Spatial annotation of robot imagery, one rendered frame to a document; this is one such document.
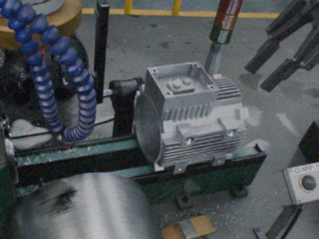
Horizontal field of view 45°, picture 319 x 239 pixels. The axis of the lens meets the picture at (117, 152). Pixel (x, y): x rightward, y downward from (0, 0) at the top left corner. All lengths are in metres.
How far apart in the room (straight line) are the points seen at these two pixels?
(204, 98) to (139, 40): 0.81
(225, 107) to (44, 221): 0.49
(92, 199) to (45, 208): 0.07
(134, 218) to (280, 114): 0.92
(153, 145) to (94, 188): 0.40
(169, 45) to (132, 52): 0.16
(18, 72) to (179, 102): 0.37
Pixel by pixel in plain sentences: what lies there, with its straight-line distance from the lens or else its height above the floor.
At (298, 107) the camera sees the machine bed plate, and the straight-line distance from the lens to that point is 1.46.
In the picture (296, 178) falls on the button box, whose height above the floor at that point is 1.07.
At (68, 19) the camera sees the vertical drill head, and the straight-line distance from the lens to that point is 0.58.
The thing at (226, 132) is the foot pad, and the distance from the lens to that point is 0.84.
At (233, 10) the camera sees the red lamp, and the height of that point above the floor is 1.13.
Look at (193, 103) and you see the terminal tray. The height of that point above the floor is 1.12.
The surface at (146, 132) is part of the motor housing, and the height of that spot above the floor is 0.95.
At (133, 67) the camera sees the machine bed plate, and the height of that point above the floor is 0.80.
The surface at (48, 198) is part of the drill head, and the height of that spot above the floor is 1.15.
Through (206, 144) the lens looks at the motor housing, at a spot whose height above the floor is 1.03.
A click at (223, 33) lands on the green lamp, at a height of 1.06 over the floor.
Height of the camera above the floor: 1.61
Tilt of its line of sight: 48 degrees down
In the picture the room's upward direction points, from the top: 7 degrees clockwise
